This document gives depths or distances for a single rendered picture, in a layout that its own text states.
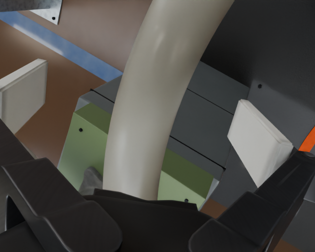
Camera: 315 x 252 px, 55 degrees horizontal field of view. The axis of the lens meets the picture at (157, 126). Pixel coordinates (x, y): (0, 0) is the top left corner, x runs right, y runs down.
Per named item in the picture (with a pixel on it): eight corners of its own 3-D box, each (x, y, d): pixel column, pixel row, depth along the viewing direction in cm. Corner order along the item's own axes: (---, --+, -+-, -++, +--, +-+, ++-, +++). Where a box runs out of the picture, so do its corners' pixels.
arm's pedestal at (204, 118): (213, 164, 160) (162, 293, 91) (133, 116, 166) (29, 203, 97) (267, 83, 135) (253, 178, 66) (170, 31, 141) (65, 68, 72)
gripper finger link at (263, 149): (281, 142, 14) (295, 145, 14) (239, 98, 21) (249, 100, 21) (259, 194, 16) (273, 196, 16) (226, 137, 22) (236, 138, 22)
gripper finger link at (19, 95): (-1, 152, 14) (-18, 149, 14) (45, 103, 20) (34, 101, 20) (0, 90, 13) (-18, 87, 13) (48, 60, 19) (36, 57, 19)
